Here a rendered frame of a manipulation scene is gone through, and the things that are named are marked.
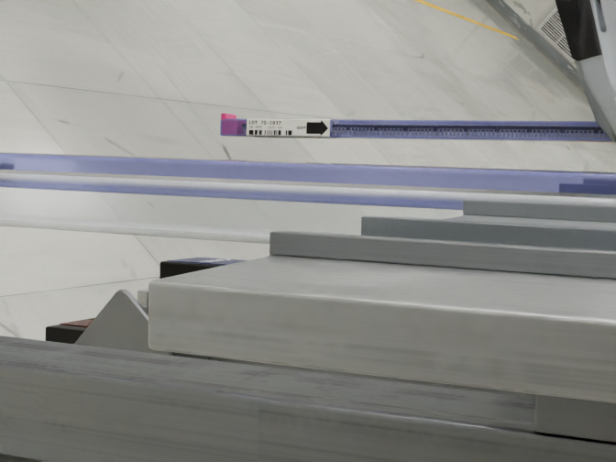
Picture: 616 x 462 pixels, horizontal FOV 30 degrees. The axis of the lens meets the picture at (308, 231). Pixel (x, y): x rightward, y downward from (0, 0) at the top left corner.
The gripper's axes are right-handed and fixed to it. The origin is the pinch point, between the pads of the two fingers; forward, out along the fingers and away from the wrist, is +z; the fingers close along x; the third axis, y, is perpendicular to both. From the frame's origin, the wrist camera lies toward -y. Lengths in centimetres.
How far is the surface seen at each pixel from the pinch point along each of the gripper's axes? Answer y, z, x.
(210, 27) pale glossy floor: -176, -92, 266
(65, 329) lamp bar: -36.0, 4.7, -6.0
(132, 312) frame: -24.3, 4.8, -14.4
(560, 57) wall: -203, -151, 871
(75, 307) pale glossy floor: -118, -2, 97
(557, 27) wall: -200, -176, 871
